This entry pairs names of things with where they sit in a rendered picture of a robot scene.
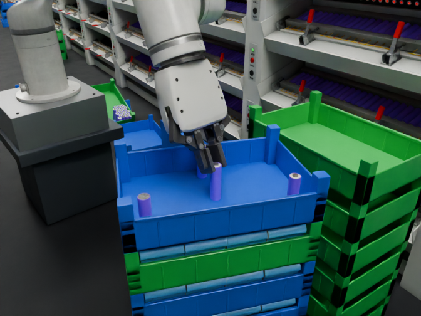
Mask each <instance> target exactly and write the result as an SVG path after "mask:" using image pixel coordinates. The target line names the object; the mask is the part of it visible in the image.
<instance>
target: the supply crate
mask: <svg viewBox="0 0 421 316"><path fill-rule="evenodd" d="M279 133H280V127H279V126H278V125H277V124H272V125H267V129H266V137H257V138H251V139H239V140H228V141H222V142H221V146H222V149H223V152H224V155H225V158H226V162H227V166H226V167H222V179H221V199H220V200H218V201H213V200H212V199H211V198H210V174H207V177H206V178H204V179H200V178H198V177H197V162H196V159H195V155H194V152H193V151H190V150H189V148H187V147H186V146H184V145H182V146H176V147H164V148H158V149H147V150H136V151H130V152H127V145H126V140H125V139H123V140H114V148H115V157H116V168H117V191H118V198H117V211H118V219H119V224H120V232H121V237H122V246H123V254H127V253H134V252H139V251H146V250H153V249H157V248H165V247H169V246H176V245H183V244H187V243H195V242H199V241H206V240H213V239H217V238H225V237H229V236H236V235H241V234H248V233H255V232H260V231H267V230H271V229H278V228H285V227H290V226H297V225H301V224H308V223H315V222H320V221H323V218H324V213H325V207H326V200H327V196H328V189H329V185H330V178H331V177H330V176H329V175H328V174H327V173H326V172H325V171H316V172H313V173H312V174H311V173H310V172H309V171H308V170H307V169H306V168H305V166H304V165H302V163H300V161H299V160H297V158H295V156H294V155H293V154H292V153H291V152H290V151H289V150H288V149H287V148H286V147H285V146H284V145H283V144H282V143H281V142H280V141H279ZM291 173H298V174H300V175H301V184H300V189H299V194H294V195H289V196H287V190H288V180H289V175H290V174H291ZM141 193H148V194H150V197H151V205H152V216H144V217H139V213H138V202H137V196H138V195H139V194H141Z"/></svg>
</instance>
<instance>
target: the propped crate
mask: <svg viewBox="0 0 421 316"><path fill-rule="evenodd" d="M91 87H92V88H94V89H96V90H98V91H99V92H102V93H103V94H105V99H106V104H107V113H108V117H109V118H110V119H112V120H113V107H114V106H117V105H120V106H121V105H122V104H123V105H124V106H127V110H129V111H130V115H131V116H132V117H131V118H130V119H126V120H121V121H117V123H118V124H125V123H129V122H134V121H135V112H132V111H131V110H130V108H129V107H128V105H127V103H126V102H125V100H124V99H123V97H122V95H121V94H120V92H119V91H118V88H117V87H116V86H115V81H114V79H113V78H112V79H110V82H109V83H104V84H100V85H93V86H91Z"/></svg>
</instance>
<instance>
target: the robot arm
mask: <svg viewBox="0 0 421 316"><path fill-rule="evenodd" d="M132 2H133V5H134V8H135V11H136V14H137V17H138V21H139V23H140V27H141V29H142V33H143V37H144V39H145V42H146V45H147V48H148V52H149V54H150V57H151V61H152V64H153V67H161V68H159V69H158V72H156V73H154V80H155V90H156V94H157V100H158V104H159V109H160V114H161V116H162V121H163V123H164V127H165V130H166V132H167V133H168V134H169V142H170V143H171V144H182V145H184V146H186V147H187V148H189V150H190V151H193V152H194V155H195V159H196V162H197V165H198V168H199V169H200V172H201V174H212V173H213V172H215V170H216V169H215V166H214V162H219V163H221V164H222V167H226V166H227V162H226V158H225V155H224V152H223V149H222V146H221V142H222V141H223V136H222V135H223V132H224V128H225V127H226V126H227V125H228V124H229V122H230V121H231V118H230V116H229V115H228V114H227V107H226V102H225V99H224V96H223V93H222V90H221V87H220V85H219V82H218V79H217V77H216V74H215V73H214V70H213V68H212V66H211V64H210V62H209V60H208V59H206V58H205V56H204V55H200V54H201V53H203V52H205V51H206V49H205V45H204V42H203V39H202V35H201V32H200V28H199V26H200V25H204V24H209V23H213V22H215V21H217V20H218V19H219V18H220V17H221V16H222V15H223V13H224V10H225V8H226V0H132ZM52 4H53V0H20V1H19V2H17V3H16V4H13V5H12V6H11V7H10V8H9V9H8V10H7V13H6V16H7V20H8V25H9V29H10V32H11V36H12V39H13V43H14V47H15V49H16V53H17V56H18V60H19V64H20V67H21V71H22V74H23V78H24V82H23V84H20V83H19V88H20V90H19V91H17V93H16V99H17V100H18V101H20V102H23V103H49V102H55V101H59V100H64V99H66V98H69V97H72V96H73V95H76V94H77V93H78V92H79V91H80V90H81V86H80V84H79V83H78V82H74V81H70V80H67V77H66V72H65V67H64V64H63V59H62V55H61V50H60V45H59V42H58V37H57V33H56V28H55V23H54V19H53V12H52ZM201 128H203V129H204V133H205V137H206V139H207V142H208V144H207V145H206V148H205V144H204V141H203V138H202V134H201V132H200V129H201ZM211 128H212V130H211ZM181 133H184V135H181Z"/></svg>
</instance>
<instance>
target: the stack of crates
mask: <svg viewBox="0 0 421 316"><path fill-rule="evenodd" d="M321 96H322V92H319V91H317V90H315V91H312V92H310V98H309V102H306V103H302V104H299V105H294V106H291V107H286V108H282V109H279V110H275V111H272V112H267V113H262V107H261V106H259V105H252V106H250V109H249V132H248V139H251V138H257V137H266V129H267V125H272V124H277V125H278V126H279V127H280V133H279V141H280V142H281V143H282V144H283V145H284V146H285V147H286V148H287V149H288V150H289V151H290V152H291V153H292V154H293V155H294V156H295V158H297V160H299V161H300V163H302V165H304V166H305V168H306V169H307V170H308V171H309V172H310V173H311V174H312V173H313V172H316V171H325V172H326V173H327V174H328V175H329V176H330V177H331V178H330V185H329V189H328V196H327V200H326V207H325V213H324V218H323V224H322V228H321V235H320V242H319V246H318V252H317V257H316V263H315V267H314V274H313V281H312V285H311V291H310V296H309V302H308V309H307V313H306V316H384V315H385V312H386V309H387V306H388V302H389V299H390V295H391V294H392V290H393V287H394V284H395V280H396V278H397V274H398V271H399V268H400V265H401V262H402V259H403V256H404V253H405V249H406V247H407V243H408V240H409V237H410V234H411V232H412V228H413V224H414V222H415V218H416V215H417V212H418V209H419V206H420V203H421V140H419V139H416V138H414V137H411V136H409V135H406V134H403V133H401V132H398V131H396V130H393V129H390V128H388V127H385V126H382V125H380V124H376V123H375V122H371V121H369V120H367V119H364V118H361V117H358V116H356V115H353V114H351V113H348V112H345V111H342V110H340V109H337V108H335V107H332V106H329V105H327V104H324V103H321Z"/></svg>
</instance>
